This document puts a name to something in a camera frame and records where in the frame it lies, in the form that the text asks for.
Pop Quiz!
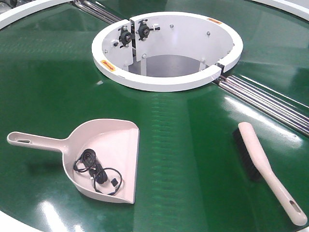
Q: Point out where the pink plastic dustpan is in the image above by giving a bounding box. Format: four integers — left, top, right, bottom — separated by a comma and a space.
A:
7, 118, 140, 204

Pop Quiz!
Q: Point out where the black cable bundle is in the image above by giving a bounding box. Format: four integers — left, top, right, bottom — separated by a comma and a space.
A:
73, 148, 123, 196

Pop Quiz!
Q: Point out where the pink hand brush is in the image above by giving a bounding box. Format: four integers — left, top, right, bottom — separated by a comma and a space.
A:
232, 122, 308, 226

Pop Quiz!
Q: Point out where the green conveyor belt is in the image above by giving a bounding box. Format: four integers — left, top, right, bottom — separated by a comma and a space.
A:
0, 3, 309, 232

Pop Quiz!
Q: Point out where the left black bearing block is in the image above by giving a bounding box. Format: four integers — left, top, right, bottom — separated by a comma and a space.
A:
118, 26, 132, 48

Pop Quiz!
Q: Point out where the black bearing block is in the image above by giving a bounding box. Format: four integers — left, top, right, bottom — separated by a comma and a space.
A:
118, 26, 132, 48
135, 19, 160, 41

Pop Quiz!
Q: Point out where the right black bearing block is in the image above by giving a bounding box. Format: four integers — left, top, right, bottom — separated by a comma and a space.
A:
135, 19, 160, 41

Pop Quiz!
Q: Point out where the steel rollers top seam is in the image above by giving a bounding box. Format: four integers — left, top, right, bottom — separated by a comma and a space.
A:
71, 0, 122, 24

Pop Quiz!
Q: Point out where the steel rollers seam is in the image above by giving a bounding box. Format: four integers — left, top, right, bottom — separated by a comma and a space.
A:
71, 0, 122, 24
214, 75, 309, 137

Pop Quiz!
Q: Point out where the steel rollers right seam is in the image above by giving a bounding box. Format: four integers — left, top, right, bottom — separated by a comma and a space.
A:
214, 75, 309, 137

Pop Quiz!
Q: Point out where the white inner conveyor ring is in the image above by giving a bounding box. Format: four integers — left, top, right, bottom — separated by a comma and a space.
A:
91, 11, 244, 92

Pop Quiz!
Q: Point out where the white outer conveyor rail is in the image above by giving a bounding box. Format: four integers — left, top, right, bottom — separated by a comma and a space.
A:
0, 0, 309, 29

